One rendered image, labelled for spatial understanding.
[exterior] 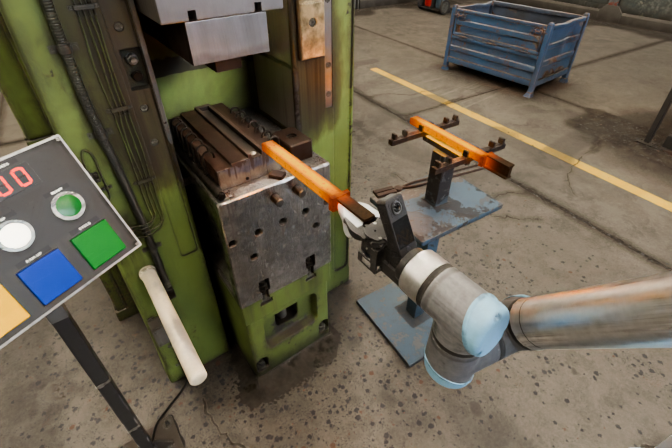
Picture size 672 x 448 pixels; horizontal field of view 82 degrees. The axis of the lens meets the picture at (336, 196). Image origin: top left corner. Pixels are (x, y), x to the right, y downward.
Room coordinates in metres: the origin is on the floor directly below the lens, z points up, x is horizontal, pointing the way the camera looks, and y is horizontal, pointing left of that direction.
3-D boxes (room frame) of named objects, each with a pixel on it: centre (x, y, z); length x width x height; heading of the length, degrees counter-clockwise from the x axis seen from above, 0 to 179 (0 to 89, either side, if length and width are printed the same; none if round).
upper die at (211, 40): (1.13, 0.37, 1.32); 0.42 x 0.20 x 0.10; 37
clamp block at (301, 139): (1.12, 0.14, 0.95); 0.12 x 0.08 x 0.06; 37
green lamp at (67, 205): (0.61, 0.53, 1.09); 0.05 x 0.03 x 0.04; 127
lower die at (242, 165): (1.13, 0.37, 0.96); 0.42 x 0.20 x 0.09; 37
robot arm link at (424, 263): (0.47, -0.16, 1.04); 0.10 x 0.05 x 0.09; 127
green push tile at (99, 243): (0.59, 0.49, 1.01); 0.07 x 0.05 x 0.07; 152
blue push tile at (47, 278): (0.50, 0.54, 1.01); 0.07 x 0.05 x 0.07; 152
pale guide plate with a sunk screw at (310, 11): (1.26, 0.08, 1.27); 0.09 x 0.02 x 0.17; 127
